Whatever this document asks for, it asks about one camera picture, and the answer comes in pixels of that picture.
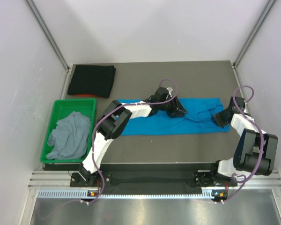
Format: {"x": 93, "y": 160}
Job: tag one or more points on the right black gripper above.
{"x": 217, "y": 118}

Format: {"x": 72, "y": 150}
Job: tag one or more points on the right aluminium frame post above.
{"x": 253, "y": 33}

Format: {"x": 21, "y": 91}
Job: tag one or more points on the grey t shirt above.
{"x": 70, "y": 137}

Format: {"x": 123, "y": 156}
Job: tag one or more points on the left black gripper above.
{"x": 177, "y": 109}

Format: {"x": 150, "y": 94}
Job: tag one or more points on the aluminium front rail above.
{"x": 49, "y": 179}

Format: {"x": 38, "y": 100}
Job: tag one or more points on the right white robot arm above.
{"x": 255, "y": 151}

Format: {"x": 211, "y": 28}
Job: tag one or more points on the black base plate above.
{"x": 151, "y": 179}

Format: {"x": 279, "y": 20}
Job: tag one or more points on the left aluminium frame post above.
{"x": 39, "y": 19}

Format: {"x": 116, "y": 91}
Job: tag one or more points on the green plastic bin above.
{"x": 61, "y": 109}

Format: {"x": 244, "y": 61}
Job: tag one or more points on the blue t shirt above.
{"x": 197, "y": 121}

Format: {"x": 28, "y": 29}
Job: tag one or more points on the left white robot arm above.
{"x": 116, "y": 117}

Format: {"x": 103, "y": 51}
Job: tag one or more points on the slotted cable duct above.
{"x": 91, "y": 194}

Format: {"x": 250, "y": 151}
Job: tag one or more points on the folded red t shirt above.
{"x": 85, "y": 95}

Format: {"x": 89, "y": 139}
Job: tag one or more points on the folded black t shirt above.
{"x": 92, "y": 80}

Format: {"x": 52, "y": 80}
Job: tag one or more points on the aluminium frame post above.
{"x": 39, "y": 19}
{"x": 253, "y": 33}

